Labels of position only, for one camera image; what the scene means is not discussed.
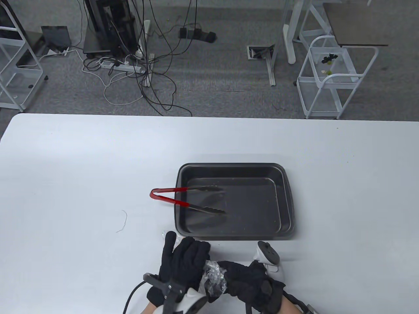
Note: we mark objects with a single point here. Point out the white desk frame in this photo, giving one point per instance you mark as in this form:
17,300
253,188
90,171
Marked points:
289,39

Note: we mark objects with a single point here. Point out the white power strip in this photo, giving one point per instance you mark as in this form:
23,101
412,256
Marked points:
124,67

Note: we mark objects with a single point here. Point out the thin loose thread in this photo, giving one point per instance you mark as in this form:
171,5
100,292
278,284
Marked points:
126,218

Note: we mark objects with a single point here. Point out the black wrist sensor box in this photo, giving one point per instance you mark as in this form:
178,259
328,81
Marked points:
309,310

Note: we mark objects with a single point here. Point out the clear plastic bakery bag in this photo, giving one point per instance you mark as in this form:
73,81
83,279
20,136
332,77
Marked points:
214,278

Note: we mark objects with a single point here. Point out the person's left hand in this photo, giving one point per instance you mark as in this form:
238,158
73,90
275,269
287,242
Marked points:
183,261

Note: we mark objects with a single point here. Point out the black power adapter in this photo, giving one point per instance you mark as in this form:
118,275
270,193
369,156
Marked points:
196,34

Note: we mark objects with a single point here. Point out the white metal floor rail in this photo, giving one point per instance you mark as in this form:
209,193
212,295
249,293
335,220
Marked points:
149,52

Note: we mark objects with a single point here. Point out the person's right forearm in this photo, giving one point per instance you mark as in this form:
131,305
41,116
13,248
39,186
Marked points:
289,307

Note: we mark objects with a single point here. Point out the floor outlet box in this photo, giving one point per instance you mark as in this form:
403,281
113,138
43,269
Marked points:
260,52

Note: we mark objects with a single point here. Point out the small black object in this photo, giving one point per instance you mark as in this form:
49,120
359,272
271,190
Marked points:
329,59

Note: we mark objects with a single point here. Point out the black equipment stand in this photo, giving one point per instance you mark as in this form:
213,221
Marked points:
108,29

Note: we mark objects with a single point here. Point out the white metal rack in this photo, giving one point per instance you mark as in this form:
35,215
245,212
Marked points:
32,52

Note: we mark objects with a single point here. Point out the person's left forearm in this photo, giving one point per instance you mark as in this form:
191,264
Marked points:
152,309

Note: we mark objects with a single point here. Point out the black metal baking tray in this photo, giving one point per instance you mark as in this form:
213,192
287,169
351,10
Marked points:
255,202

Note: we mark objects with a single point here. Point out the person's right hand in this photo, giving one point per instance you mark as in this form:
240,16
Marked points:
248,281

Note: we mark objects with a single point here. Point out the brown desk board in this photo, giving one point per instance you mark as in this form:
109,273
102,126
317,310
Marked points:
356,26

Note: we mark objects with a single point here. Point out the small green white object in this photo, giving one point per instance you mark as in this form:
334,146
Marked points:
328,72

